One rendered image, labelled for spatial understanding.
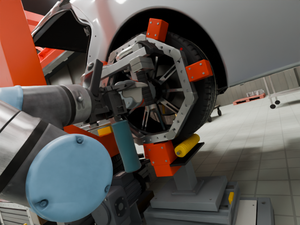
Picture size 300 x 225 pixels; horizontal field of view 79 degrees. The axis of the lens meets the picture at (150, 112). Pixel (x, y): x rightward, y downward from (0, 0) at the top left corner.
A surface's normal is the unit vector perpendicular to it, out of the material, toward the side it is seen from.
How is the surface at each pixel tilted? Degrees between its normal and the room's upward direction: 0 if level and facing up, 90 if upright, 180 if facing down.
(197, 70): 90
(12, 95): 63
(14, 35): 90
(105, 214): 90
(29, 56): 90
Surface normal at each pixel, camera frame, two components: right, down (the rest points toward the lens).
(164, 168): -0.52, 0.16
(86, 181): 0.66, -0.18
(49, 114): 0.86, -0.30
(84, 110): 0.83, 0.34
